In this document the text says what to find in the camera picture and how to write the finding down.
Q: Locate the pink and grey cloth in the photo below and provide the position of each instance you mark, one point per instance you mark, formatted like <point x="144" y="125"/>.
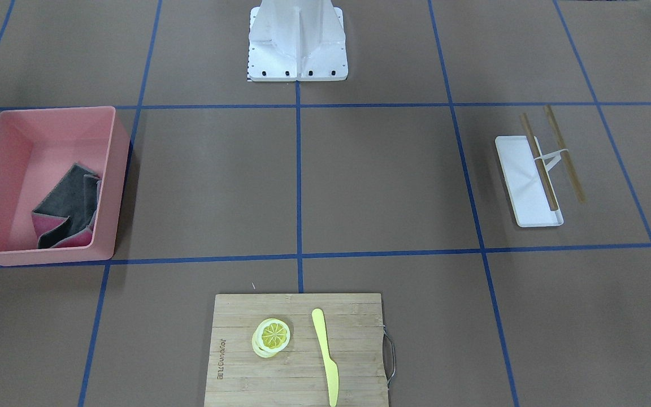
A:
<point x="65" y="217"/>

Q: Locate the bamboo cutting board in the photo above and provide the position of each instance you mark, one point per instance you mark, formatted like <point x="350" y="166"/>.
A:
<point x="347" y="326"/>

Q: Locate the yellow plastic knife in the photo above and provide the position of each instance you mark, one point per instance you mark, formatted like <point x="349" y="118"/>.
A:
<point x="330" y="366"/>

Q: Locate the wooden rack bar outer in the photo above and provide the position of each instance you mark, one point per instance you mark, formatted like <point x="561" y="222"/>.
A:
<point x="565" y="155"/>

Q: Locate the pink plastic bin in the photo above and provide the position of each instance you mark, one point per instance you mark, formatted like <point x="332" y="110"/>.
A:
<point x="37" y="147"/>

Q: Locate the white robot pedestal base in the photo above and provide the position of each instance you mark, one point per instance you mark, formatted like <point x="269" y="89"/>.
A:
<point x="297" y="41"/>

